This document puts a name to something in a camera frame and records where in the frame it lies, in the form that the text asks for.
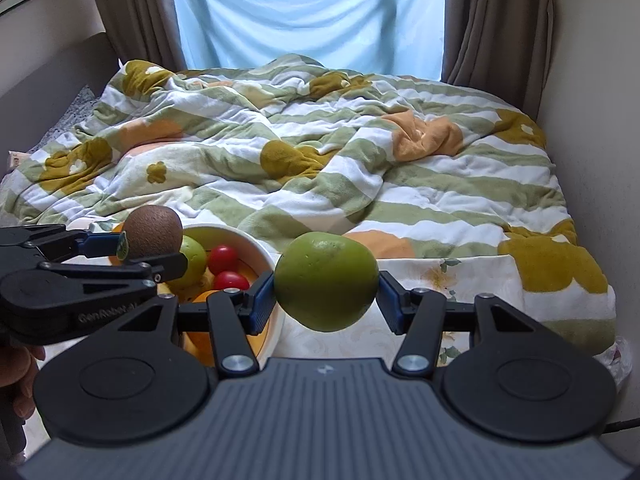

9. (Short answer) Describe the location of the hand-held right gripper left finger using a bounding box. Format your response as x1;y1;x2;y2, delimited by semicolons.
117;270;276;378

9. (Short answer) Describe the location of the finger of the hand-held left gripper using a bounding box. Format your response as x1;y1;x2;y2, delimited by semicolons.
0;225;126;263
39;251;189;297

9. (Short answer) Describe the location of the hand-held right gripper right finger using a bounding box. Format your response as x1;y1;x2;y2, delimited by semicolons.
377;270;538;378

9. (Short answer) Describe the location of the red tomato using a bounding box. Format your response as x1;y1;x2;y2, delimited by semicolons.
214;271;251;292
207;245;238;275

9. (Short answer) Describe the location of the brown kiwi with green sticker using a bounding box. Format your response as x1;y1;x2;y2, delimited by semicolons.
121;206;184;261

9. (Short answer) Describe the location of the cream plate with yellow print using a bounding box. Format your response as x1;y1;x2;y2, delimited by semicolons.
107;223;286;368

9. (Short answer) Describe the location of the large green apple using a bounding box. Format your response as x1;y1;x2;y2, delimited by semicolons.
274;232;380;332

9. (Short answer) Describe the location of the large orange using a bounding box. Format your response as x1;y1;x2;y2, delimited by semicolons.
181;289;221;367

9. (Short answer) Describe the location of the person's left hand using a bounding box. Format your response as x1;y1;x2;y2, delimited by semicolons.
0;345;47;428

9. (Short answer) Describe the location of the small yellow-green apple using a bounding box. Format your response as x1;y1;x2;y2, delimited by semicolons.
165;236;208;291

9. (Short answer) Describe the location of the grey patterned bed sheet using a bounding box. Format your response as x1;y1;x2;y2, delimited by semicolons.
30;85;103;156

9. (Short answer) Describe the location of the green striped floral blanket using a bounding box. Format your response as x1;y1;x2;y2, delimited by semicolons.
0;54;617;356

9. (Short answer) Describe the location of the grey bed headboard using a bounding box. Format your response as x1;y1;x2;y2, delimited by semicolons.
0;32;126;181

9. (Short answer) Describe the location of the brown curtain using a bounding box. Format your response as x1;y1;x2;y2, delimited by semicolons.
82;0;201;73
440;0;556;116

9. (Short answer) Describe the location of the light blue sheer curtain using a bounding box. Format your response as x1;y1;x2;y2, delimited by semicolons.
167;0;448;81

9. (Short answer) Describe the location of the black cable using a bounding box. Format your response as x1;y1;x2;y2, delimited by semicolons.
602;417;640;436

